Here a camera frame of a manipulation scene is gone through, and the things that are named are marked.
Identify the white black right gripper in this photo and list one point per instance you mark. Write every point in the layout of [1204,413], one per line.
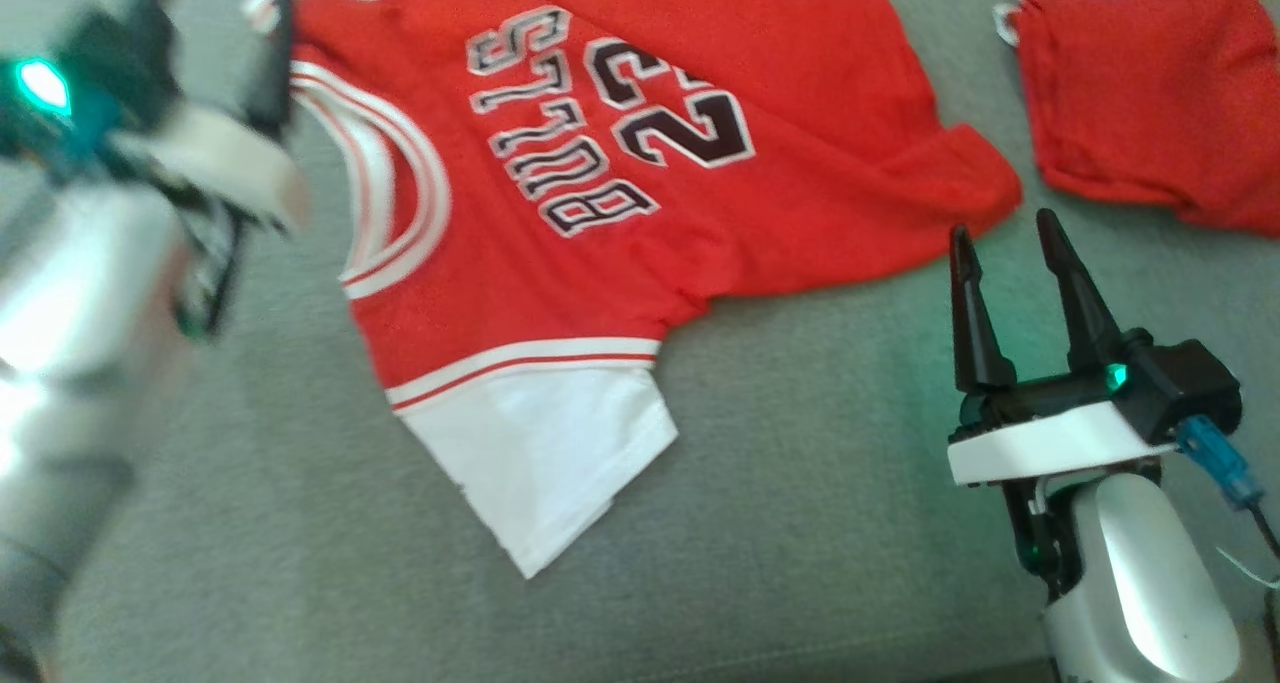
[1050,443]

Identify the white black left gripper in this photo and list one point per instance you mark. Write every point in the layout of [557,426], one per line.
[220,158]

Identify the red basketball shorts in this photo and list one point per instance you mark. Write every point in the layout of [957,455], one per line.
[1150,103]

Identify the red white basketball jersey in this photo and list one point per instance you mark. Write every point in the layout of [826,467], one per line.
[560,263]

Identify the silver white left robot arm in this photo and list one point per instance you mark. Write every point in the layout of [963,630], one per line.
[80,313]

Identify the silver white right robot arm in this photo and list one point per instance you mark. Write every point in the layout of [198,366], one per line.
[1140,583]

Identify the grey fabric sofa seat cushion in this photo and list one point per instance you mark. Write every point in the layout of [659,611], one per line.
[800,513]

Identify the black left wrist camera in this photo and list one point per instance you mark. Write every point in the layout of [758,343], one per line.
[100,63]

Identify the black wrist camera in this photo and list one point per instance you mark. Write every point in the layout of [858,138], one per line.
[100,63]
[1180,383]

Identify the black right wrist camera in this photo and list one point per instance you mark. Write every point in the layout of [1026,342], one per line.
[1180,383]

